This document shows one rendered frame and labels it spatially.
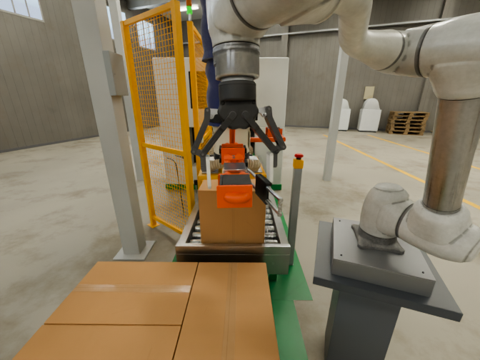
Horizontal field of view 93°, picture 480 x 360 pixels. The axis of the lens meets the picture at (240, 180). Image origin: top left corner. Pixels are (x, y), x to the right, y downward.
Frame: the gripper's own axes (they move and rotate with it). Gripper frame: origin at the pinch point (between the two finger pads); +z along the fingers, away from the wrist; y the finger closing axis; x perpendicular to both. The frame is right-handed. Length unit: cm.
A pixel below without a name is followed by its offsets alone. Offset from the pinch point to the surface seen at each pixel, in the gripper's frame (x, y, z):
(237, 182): 2.4, 0.9, -0.2
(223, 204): 3.7, 4.1, 4.0
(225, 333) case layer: -26, 4, 72
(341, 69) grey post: -315, -212, -80
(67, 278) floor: -138, 131, 116
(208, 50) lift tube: -51, 4, -39
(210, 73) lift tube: -52, 3, -30
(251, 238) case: -77, -17, 60
